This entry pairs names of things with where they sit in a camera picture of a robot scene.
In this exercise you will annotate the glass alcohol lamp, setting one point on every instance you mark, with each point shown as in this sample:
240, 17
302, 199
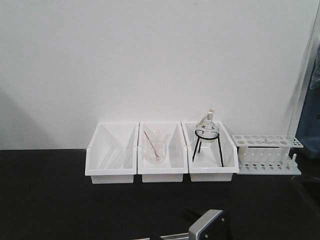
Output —
206, 129

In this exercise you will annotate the white plastic bin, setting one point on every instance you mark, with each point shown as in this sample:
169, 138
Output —
175, 164
111, 156
207, 166

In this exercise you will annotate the red stirring rod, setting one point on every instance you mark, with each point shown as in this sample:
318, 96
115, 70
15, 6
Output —
154, 150

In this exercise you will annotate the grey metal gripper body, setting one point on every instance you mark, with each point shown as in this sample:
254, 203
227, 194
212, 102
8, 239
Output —
212, 225

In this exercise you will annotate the left white plastic bin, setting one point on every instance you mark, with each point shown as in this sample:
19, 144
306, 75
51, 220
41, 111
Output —
111, 156

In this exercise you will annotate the right white plastic bin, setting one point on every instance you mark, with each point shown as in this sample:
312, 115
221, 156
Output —
207, 166

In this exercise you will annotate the black wire tripod stand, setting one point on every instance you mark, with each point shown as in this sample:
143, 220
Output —
197, 148

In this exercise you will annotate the white test tube rack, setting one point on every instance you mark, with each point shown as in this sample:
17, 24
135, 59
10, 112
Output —
264, 154

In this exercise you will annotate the middle white plastic bin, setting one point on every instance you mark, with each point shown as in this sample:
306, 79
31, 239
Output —
175, 164

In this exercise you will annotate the small glass beaker in bin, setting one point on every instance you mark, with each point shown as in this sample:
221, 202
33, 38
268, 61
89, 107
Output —
159, 140

